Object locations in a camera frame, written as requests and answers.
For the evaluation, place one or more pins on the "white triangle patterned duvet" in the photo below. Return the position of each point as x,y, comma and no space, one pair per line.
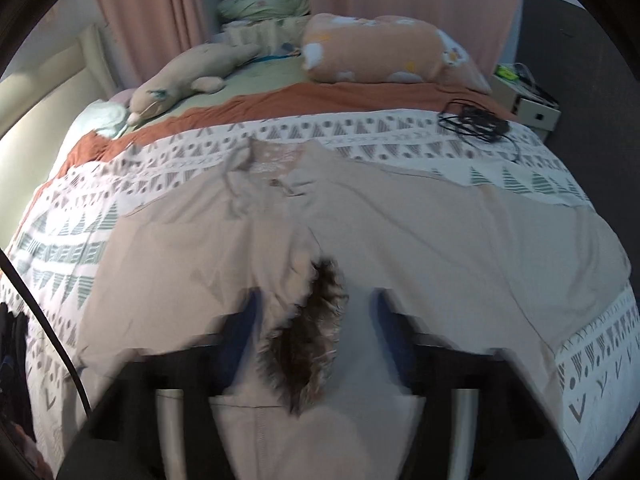
65,240

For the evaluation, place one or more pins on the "pale green pillow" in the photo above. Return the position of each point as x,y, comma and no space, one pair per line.
260,5

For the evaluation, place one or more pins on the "yellow green object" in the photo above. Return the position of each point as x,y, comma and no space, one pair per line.
507,71

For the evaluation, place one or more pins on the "beige coat with fur trim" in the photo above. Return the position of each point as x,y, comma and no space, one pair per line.
450,240

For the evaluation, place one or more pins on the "pale green bed sheet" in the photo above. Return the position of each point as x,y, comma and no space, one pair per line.
260,77

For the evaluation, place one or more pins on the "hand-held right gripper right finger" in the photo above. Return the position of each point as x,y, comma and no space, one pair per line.
400,345

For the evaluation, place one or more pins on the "beige plush toy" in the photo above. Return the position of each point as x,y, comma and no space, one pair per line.
185,77

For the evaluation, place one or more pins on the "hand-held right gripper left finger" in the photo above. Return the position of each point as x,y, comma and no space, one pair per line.
239,345

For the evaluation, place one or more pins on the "pink printed pillow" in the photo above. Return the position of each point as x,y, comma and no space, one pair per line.
380,47

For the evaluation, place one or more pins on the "light blue pillow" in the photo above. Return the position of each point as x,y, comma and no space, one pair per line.
102,117

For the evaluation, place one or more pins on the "cream nightstand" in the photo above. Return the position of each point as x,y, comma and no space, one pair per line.
530,105

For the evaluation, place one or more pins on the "cream padded headboard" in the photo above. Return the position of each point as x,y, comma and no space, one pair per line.
40,105

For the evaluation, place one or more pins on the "cream patterned cushion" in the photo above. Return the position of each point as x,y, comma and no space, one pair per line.
260,35

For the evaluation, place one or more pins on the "orange bed sheet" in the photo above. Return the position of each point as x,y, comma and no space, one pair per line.
300,105

